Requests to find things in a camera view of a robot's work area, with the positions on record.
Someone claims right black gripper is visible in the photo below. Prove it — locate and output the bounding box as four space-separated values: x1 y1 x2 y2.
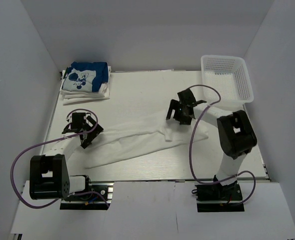
166 99 193 126

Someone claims white t shirt robot print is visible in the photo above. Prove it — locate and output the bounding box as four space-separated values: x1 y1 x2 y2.
84 110 196 169

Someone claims blue white t shirt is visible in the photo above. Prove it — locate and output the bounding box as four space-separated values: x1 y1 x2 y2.
61 61 110 93

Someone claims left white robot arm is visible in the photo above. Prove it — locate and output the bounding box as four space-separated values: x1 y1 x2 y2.
29 112 104 200

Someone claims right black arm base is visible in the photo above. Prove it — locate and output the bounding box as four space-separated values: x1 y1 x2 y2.
191 183 245 213

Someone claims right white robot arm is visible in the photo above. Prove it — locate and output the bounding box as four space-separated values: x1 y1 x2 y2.
166 88 257 200

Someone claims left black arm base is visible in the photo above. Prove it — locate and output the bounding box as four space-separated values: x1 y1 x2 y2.
59 182 114 211

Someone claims folded white t shirt stack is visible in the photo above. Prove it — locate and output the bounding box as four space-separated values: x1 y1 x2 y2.
60 66 111 106

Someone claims white plastic basket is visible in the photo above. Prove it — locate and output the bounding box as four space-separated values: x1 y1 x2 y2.
200 55 254 108

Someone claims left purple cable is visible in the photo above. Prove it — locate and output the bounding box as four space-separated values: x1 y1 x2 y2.
9 108 112 210

